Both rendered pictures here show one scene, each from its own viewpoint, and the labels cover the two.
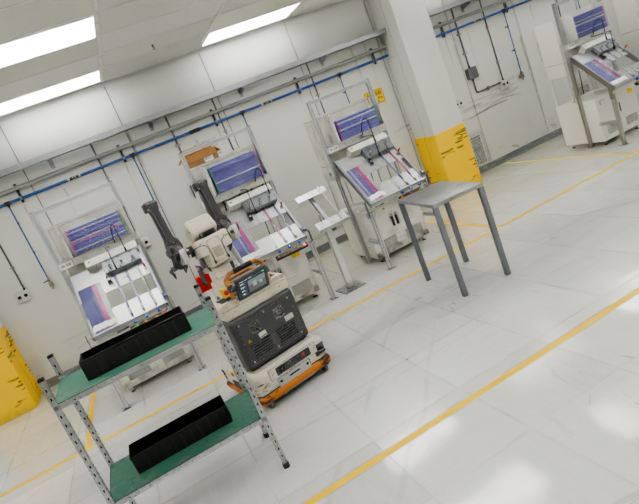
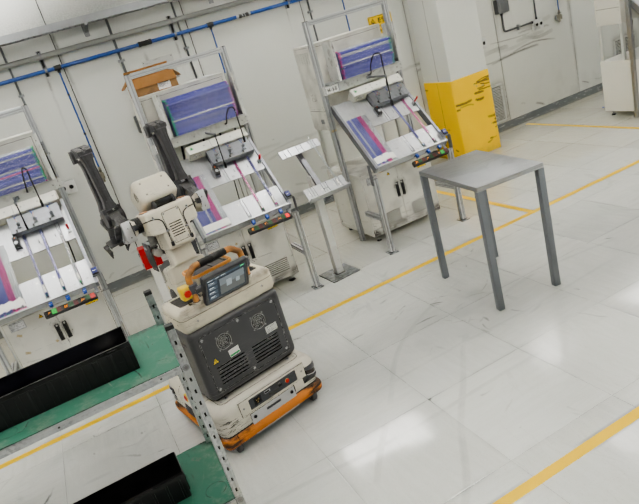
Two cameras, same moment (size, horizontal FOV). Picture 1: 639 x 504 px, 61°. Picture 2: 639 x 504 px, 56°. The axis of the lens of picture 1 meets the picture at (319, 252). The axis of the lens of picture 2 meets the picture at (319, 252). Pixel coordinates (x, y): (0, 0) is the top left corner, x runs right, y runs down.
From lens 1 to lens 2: 0.88 m
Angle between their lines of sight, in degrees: 7
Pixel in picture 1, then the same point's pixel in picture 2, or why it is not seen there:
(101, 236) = (8, 182)
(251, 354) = (216, 379)
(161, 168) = (96, 89)
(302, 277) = (278, 255)
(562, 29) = not seen: outside the picture
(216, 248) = (175, 224)
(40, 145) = not seen: outside the picture
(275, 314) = (253, 324)
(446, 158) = (462, 112)
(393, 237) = (396, 211)
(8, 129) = not seen: outside the picture
